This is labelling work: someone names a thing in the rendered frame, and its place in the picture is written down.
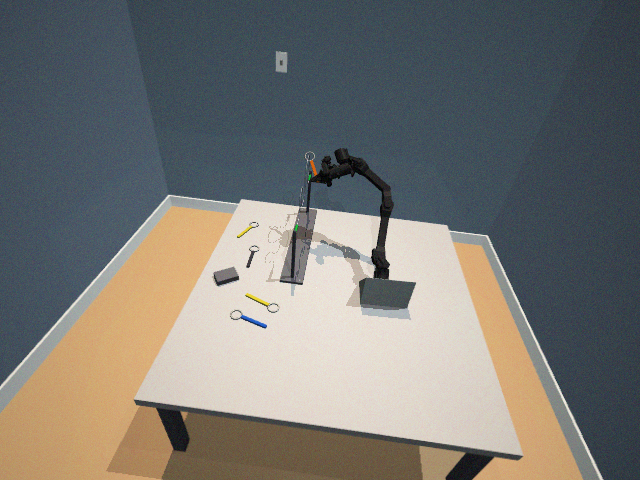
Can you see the blue handle with grey loop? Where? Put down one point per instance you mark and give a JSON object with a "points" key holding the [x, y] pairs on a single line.
{"points": [[248, 319]]}

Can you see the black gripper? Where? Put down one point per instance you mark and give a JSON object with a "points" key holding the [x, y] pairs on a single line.
{"points": [[327, 174]]}

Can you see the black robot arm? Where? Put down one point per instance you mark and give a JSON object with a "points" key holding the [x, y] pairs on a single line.
{"points": [[360, 166]]}

